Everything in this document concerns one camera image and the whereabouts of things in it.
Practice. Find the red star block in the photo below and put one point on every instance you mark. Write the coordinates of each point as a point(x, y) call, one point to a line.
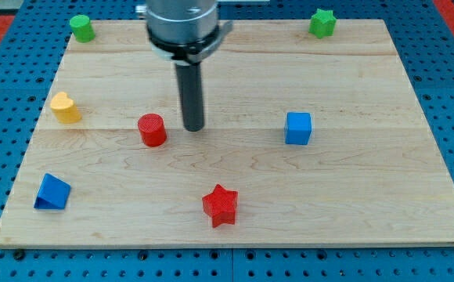
point(221, 206)

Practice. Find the blue cube block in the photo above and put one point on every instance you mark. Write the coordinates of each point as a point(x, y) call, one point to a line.
point(298, 128)

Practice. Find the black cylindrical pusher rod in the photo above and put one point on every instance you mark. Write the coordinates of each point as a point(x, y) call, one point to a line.
point(191, 96)

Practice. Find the red cylinder block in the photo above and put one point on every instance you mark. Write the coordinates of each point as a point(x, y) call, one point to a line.
point(152, 130)

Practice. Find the wooden board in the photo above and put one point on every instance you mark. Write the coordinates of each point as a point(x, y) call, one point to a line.
point(371, 174)

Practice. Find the green star block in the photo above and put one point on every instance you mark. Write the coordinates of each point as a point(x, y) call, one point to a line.
point(322, 23)

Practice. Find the yellow heart block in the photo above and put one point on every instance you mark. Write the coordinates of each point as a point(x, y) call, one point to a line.
point(64, 109)

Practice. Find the green cylinder block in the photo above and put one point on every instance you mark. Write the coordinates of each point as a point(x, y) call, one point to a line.
point(82, 28)

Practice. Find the blue triangle block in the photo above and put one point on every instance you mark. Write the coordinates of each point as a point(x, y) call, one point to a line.
point(53, 193)

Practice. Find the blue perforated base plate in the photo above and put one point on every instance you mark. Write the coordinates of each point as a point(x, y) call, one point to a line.
point(30, 54)

